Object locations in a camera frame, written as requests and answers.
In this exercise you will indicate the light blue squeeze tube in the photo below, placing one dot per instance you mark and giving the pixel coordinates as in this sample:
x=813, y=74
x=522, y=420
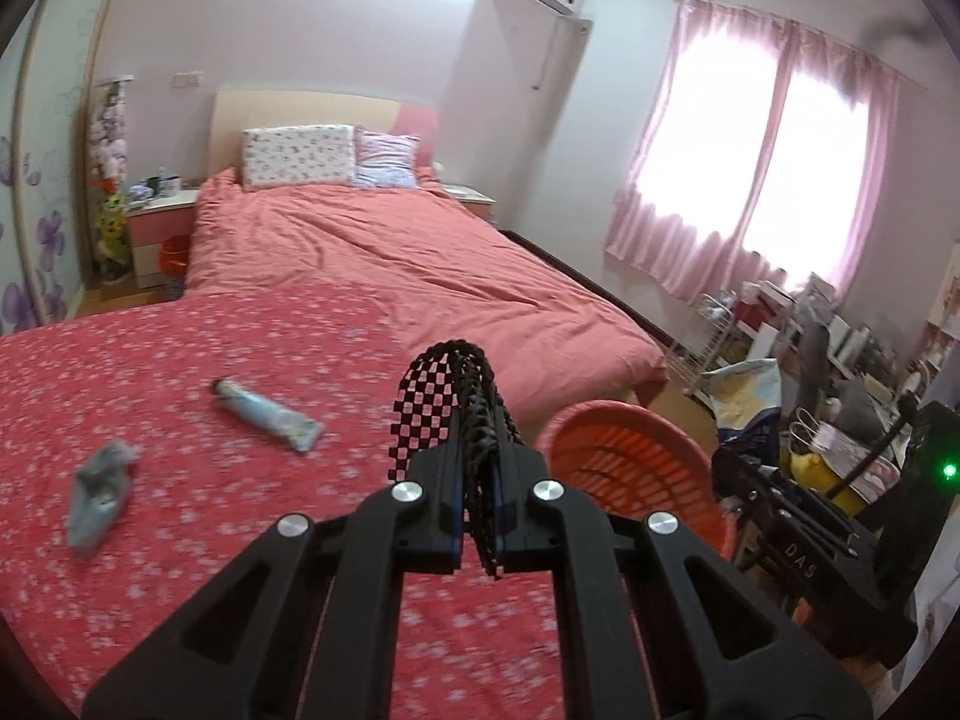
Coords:
x=262, y=412

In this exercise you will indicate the grey sock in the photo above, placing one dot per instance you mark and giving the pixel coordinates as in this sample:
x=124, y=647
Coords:
x=101, y=495

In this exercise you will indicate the small wooden nightstand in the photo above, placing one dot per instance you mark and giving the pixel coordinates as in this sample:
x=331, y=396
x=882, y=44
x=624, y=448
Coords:
x=469, y=202

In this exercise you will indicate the pink curtain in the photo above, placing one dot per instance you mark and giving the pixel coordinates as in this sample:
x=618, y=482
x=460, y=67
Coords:
x=705, y=165

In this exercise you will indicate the white floral pillow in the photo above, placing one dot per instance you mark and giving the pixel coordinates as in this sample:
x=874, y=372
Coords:
x=296, y=156

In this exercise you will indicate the black checkered mesh band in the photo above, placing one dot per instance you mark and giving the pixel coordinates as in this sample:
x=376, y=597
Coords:
x=420, y=405

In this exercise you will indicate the small red bin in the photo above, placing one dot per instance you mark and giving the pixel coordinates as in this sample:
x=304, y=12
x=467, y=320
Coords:
x=174, y=262

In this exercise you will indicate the pink duvet bed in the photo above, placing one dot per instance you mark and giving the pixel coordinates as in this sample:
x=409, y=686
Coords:
x=420, y=277

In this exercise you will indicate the white wall socket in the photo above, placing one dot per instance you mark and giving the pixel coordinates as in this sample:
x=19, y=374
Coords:
x=187, y=79

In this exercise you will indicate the pink striped pillow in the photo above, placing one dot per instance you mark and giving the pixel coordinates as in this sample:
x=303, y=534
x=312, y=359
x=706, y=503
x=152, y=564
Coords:
x=386, y=159

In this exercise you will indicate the pink and white nightstand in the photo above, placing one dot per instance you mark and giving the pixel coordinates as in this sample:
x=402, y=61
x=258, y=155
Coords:
x=161, y=232

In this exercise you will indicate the hanging stuffed toys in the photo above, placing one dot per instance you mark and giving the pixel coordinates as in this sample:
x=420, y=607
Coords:
x=109, y=187

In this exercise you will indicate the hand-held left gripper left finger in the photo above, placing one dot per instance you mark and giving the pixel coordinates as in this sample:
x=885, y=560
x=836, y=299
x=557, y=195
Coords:
x=454, y=525

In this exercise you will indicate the flower-print sliding wardrobe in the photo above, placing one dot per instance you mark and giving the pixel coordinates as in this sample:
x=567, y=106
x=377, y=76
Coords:
x=37, y=165

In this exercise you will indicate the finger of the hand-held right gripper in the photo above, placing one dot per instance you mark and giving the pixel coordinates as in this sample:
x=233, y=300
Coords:
x=787, y=502

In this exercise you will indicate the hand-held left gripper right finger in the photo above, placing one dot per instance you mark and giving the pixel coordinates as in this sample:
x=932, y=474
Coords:
x=498, y=532

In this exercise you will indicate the blue and white sack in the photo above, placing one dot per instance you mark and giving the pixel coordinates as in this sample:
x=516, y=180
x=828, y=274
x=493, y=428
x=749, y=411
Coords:
x=746, y=397

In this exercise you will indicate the cluttered desk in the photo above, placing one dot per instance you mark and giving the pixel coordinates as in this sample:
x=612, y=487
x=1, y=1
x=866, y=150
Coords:
x=847, y=360

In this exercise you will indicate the orange plastic basket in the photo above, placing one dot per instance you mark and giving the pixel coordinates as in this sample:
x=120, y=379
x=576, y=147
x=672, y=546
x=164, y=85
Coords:
x=630, y=457

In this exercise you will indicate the cream and pink headboard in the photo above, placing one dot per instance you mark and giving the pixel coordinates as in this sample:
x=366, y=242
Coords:
x=300, y=109

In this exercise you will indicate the red floral tablecloth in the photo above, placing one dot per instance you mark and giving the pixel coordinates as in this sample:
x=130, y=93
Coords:
x=187, y=540

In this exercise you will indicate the yellow bag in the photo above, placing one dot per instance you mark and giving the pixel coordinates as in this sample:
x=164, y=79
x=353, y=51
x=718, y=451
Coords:
x=806, y=472

